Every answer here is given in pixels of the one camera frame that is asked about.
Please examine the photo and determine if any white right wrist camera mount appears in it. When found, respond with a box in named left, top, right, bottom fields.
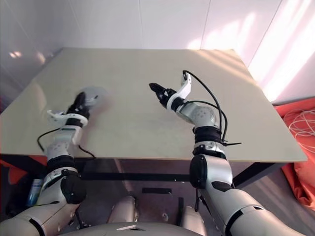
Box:
left=165, top=73, right=193, bottom=111

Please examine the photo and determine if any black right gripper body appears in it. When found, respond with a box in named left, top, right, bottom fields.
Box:
left=158, top=88, right=177, bottom=108

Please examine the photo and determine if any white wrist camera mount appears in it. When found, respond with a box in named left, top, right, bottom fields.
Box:
left=47, top=109, right=88, bottom=129
left=165, top=73, right=193, bottom=111

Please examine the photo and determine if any beige robot leg cover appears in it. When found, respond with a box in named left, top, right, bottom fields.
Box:
left=181, top=205, right=208, bottom=236
left=108, top=195, right=140, bottom=225

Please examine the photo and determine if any black metal table frame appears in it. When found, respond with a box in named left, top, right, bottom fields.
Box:
left=0, top=154, right=282, bottom=189

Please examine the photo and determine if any silver robot torso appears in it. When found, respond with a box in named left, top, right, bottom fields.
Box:
left=56, top=221, right=205, bottom=236

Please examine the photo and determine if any white cable coil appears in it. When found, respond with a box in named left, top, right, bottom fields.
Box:
left=286, top=109, right=315, bottom=139

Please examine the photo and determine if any blue spray can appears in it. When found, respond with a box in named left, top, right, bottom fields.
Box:
left=26, top=178, right=43, bottom=207

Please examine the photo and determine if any black cable tie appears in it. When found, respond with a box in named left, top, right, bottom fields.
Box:
left=220, top=141, right=242, bottom=148

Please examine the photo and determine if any black mesh bag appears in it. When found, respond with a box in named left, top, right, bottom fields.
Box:
left=4, top=177, right=45, bottom=217

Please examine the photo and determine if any orange cloth with cables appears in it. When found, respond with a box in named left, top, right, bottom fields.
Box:
left=273, top=98, right=315, bottom=211

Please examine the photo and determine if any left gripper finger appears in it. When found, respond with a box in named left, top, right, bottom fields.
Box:
left=83, top=98, right=94, bottom=112
left=74, top=91, right=87, bottom=107

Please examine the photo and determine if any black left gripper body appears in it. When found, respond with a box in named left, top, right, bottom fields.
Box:
left=66, top=102, right=91, bottom=119

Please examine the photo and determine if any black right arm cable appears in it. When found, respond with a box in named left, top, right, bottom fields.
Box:
left=182, top=70, right=228, bottom=148

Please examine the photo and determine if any black floor tape strip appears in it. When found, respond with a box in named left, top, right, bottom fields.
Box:
left=141, top=187, right=172, bottom=195

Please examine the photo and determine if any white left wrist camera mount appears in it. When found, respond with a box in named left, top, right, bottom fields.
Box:
left=47, top=109, right=88, bottom=129

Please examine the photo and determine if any beige robot right leg cover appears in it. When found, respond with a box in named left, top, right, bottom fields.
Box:
left=181, top=205, right=208, bottom=236

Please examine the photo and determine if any silver finned motor housing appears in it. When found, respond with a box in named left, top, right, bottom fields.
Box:
left=80, top=85, right=111, bottom=112

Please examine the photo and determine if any beige robot left leg cover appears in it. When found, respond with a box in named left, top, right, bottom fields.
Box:
left=108, top=195, right=140, bottom=225

